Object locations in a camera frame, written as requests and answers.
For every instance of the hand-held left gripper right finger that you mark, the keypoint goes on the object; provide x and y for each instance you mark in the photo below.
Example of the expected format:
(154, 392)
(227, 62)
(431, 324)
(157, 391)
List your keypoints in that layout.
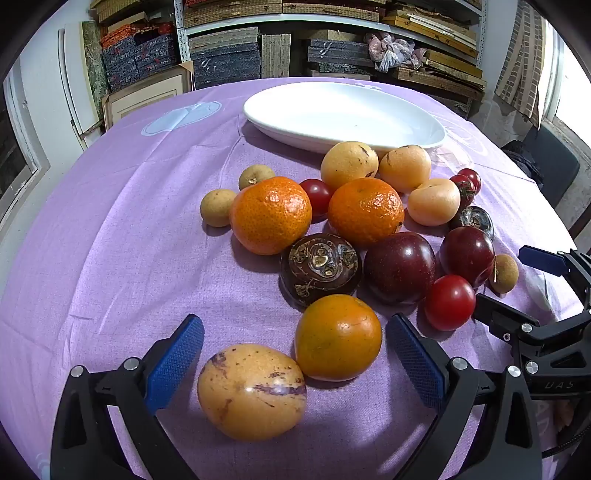
(415, 360)

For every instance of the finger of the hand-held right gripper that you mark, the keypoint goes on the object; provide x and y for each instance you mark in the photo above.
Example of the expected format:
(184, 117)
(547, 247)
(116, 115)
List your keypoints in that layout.
(498, 316)
(542, 261)

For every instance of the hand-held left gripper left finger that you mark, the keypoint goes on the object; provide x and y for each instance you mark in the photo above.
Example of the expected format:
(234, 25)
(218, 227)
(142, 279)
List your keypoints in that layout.
(178, 360)

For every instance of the red cherry tomato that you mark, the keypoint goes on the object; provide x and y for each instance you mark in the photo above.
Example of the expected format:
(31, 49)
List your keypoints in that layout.
(449, 302)
(473, 177)
(318, 194)
(464, 191)

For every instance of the dark red plum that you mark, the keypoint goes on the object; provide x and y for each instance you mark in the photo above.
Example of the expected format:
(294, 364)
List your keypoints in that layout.
(399, 267)
(466, 255)

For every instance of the smooth orange round fruit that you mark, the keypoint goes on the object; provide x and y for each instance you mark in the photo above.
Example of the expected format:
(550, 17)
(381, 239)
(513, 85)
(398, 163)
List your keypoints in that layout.
(338, 339)

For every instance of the small dark brown water chestnut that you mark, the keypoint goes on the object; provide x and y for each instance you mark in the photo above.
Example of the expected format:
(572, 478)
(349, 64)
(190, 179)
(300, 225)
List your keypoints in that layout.
(473, 220)

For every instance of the yellow pepino melon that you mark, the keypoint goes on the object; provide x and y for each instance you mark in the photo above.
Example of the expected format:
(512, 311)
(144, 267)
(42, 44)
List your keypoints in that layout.
(251, 392)

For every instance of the pale yellow apricot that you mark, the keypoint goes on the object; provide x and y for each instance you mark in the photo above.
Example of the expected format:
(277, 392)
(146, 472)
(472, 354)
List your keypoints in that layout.
(434, 201)

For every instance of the large dark brown water chestnut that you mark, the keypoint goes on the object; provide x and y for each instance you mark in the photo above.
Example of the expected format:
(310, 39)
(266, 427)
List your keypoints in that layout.
(320, 270)

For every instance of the orange mandarin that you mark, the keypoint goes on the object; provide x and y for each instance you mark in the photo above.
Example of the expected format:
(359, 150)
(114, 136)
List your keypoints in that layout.
(271, 214)
(366, 211)

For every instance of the tan longan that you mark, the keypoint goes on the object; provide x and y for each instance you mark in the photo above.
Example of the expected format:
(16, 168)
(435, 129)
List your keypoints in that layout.
(504, 273)
(251, 177)
(218, 207)

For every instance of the yellow apricot with brown marks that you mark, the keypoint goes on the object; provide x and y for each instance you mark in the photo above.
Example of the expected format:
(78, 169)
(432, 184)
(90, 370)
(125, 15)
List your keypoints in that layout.
(405, 167)
(349, 165)

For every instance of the white oval plate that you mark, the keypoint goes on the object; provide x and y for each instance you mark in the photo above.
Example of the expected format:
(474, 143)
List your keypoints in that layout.
(341, 110)

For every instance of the black chair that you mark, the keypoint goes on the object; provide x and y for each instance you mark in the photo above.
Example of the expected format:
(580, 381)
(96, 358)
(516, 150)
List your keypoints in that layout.
(556, 157)

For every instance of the dark clothing pile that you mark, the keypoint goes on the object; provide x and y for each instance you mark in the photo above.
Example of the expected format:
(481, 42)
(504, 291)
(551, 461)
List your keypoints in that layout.
(521, 154)

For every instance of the purple tablecloth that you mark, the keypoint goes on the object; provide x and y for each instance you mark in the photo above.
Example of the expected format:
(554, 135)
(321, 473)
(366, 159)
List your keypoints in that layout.
(115, 254)

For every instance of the brick patterned curtain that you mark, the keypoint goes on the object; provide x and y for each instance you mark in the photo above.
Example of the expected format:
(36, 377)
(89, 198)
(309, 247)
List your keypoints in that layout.
(524, 60)

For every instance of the stack of brown woven boxes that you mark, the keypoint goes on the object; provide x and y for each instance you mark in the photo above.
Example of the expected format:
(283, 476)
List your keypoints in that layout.
(438, 81)

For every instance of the stack of yellow wooden boxes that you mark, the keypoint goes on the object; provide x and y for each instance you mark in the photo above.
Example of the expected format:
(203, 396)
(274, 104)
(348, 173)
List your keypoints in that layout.
(443, 30)

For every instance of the pink crumpled cloth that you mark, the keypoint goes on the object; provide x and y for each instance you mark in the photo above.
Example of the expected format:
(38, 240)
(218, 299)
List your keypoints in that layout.
(392, 48)

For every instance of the white leaning board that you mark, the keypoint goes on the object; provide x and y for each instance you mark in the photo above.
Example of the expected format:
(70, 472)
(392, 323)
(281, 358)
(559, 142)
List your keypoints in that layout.
(76, 87)

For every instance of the stack of dark script boxes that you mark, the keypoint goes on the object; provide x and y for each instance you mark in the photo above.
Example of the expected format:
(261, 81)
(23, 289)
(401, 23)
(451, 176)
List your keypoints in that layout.
(339, 50)

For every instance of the stack of dark blue patterned boxes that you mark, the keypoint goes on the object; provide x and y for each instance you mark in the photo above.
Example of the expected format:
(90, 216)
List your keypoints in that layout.
(138, 64)

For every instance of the stack of grey blue boxes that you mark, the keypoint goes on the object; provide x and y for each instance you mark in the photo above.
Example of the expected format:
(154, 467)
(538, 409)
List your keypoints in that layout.
(226, 64)

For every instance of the green mottled board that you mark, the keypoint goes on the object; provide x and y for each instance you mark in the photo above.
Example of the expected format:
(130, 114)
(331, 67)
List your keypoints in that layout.
(94, 64)

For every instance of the grey metal shelf rack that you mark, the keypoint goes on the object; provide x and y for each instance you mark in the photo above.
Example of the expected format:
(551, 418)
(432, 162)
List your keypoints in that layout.
(181, 41)

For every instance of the upright woven boxes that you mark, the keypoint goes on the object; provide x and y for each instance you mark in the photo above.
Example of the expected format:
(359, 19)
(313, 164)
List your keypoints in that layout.
(276, 55)

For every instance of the pile of woven straw cases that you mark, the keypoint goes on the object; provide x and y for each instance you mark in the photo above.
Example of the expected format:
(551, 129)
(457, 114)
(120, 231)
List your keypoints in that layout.
(120, 11)

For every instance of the row of woven straw boxes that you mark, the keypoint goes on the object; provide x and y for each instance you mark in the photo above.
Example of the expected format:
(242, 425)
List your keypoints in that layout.
(231, 9)

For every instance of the wooden picture frame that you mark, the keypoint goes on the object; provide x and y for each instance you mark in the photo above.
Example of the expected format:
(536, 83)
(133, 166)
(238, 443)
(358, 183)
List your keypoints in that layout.
(138, 97)

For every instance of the white window frame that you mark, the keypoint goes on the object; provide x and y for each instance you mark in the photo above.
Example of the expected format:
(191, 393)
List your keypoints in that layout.
(25, 134)

